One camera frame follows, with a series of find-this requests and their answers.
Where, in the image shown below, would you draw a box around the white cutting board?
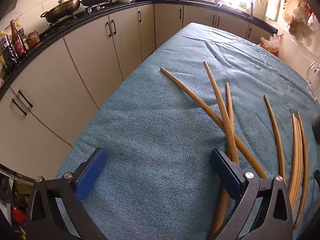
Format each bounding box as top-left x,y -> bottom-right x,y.
265,0 -> 282,22

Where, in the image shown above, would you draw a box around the red label sauce bottle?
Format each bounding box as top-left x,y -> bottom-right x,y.
9,20 -> 27,55

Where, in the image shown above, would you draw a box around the hanging tan bags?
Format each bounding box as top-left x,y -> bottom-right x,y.
282,0 -> 300,27

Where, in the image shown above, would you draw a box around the black kitchen countertop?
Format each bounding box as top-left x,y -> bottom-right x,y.
0,0 -> 278,100

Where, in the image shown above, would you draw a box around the beige kitchen base cabinets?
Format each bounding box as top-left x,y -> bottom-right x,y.
0,2 -> 278,180

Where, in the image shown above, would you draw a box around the lidded metal wok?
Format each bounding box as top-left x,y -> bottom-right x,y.
40,0 -> 82,23

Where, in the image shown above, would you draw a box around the small wire basket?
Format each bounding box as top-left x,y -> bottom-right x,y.
26,30 -> 41,47

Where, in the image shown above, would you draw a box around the plastic-lined red trash bin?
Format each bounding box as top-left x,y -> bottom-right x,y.
260,34 -> 283,54

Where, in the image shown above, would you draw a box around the clear glass mug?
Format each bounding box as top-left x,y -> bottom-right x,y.
305,60 -> 320,100

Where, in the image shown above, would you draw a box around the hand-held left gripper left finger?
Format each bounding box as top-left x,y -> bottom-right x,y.
25,147 -> 109,240

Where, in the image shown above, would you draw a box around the wooden chopstick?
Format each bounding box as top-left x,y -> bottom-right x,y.
203,61 -> 239,163
160,67 -> 269,180
263,94 -> 286,178
288,113 -> 299,202
291,116 -> 304,207
293,109 -> 310,229
209,82 -> 235,239

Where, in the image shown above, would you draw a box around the gas stove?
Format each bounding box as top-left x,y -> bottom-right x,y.
49,1 -> 113,28

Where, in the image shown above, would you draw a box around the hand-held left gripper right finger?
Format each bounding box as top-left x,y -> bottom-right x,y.
209,147 -> 294,240

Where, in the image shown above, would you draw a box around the hanging clear plastic bag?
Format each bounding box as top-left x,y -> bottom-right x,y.
292,4 -> 312,37

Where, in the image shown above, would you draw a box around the blue table cloth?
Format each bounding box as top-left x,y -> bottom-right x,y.
55,22 -> 320,240

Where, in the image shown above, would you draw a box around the small sauce bottle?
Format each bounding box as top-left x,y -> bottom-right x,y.
17,26 -> 29,50

